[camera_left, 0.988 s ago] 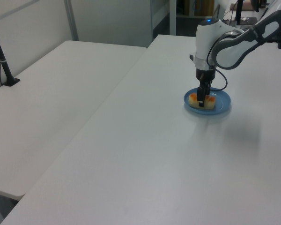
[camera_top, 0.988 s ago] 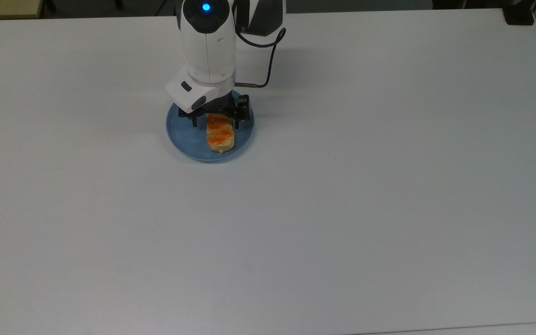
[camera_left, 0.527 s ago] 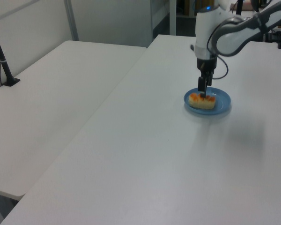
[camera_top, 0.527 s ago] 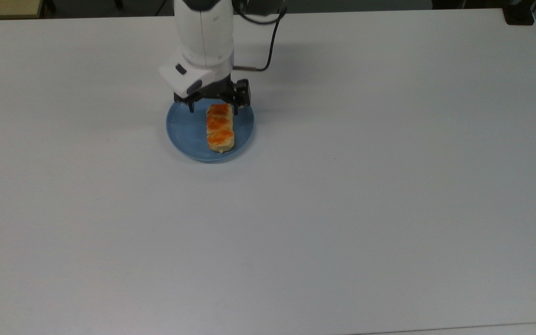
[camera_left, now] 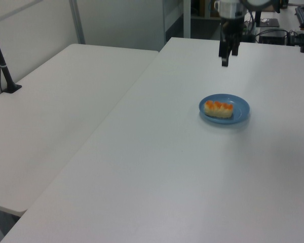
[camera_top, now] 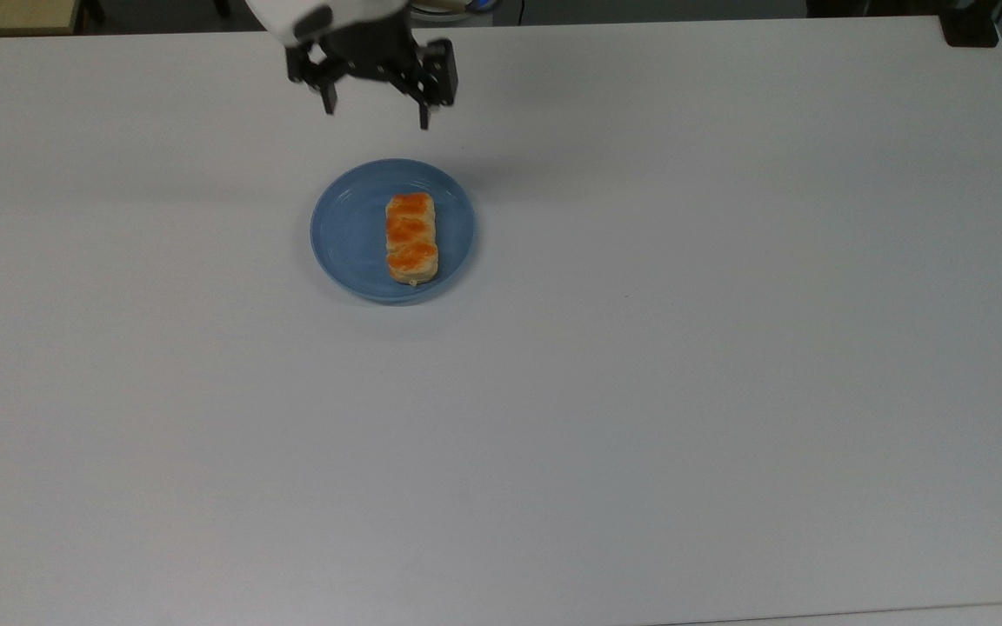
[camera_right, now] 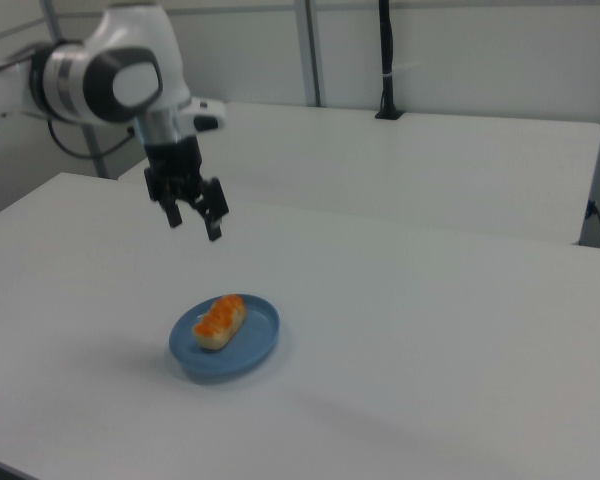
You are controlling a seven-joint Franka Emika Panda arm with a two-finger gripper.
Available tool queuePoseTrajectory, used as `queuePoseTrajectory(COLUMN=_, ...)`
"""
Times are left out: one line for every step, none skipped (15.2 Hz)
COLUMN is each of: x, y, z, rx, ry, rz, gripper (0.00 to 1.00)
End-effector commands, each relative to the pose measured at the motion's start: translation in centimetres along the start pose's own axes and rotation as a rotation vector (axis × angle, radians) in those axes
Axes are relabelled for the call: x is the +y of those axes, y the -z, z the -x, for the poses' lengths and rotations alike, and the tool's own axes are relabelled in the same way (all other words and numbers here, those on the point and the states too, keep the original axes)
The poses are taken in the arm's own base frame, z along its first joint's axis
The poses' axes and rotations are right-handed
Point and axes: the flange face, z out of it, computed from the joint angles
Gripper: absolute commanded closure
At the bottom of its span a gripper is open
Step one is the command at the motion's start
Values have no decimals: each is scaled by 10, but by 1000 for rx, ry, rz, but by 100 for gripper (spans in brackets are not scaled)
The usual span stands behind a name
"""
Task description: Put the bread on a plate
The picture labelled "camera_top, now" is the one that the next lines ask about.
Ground bread with orange topping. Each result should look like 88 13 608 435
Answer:
384 192 440 287

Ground black clamp base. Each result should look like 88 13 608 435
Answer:
940 0 1000 49

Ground blue round plate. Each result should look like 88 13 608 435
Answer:
310 157 478 305

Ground wooden desk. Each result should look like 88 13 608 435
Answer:
0 0 84 37

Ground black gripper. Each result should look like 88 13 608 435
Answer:
285 13 458 131

